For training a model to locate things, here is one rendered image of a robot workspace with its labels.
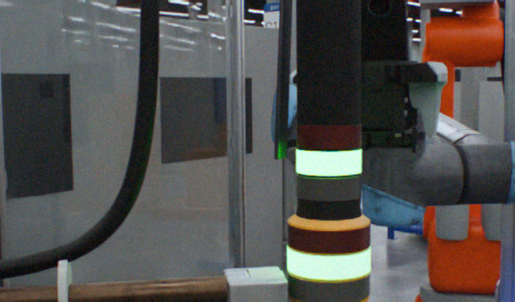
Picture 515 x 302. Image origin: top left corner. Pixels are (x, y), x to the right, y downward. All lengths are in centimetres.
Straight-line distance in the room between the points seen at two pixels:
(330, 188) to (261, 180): 472
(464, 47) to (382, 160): 358
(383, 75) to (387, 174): 21
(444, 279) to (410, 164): 355
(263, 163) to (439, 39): 162
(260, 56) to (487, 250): 210
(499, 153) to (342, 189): 52
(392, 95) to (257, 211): 448
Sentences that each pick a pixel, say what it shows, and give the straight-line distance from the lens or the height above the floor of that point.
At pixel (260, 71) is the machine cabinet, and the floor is 177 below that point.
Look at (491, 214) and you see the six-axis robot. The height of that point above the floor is 89.
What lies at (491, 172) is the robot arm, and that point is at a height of 155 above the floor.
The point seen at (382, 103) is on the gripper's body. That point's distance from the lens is 61.
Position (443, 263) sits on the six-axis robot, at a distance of 430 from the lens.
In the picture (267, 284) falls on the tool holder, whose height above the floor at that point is 155.
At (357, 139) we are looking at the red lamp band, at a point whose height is 162.
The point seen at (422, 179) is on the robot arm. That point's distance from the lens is 79.
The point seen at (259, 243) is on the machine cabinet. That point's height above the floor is 48.
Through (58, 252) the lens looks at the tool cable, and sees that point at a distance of 35.
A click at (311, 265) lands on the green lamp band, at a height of 156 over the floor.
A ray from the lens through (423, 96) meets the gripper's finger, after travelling 57.
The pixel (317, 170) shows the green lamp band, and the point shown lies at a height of 161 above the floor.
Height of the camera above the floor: 165
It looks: 5 degrees down
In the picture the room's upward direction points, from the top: 1 degrees counter-clockwise
